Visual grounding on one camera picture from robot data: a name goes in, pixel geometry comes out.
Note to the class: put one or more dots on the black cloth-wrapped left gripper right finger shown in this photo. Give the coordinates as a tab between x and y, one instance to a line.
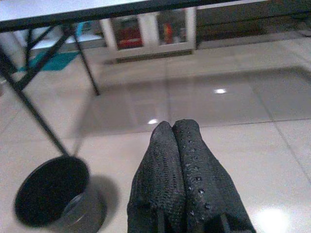
204	174

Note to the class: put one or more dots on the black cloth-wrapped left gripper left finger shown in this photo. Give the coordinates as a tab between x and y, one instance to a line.
158	174

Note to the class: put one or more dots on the black round rubbish bin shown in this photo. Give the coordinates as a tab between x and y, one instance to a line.
48	191

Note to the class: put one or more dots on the white glass door cabinet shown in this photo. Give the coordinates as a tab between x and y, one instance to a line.
149	31

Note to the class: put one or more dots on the teal cloth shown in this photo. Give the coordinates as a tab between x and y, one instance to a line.
56	61

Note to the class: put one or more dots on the dark low TV bench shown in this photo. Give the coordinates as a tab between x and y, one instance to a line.
243	24

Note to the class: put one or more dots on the white table with black legs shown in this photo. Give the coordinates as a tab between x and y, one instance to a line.
97	14

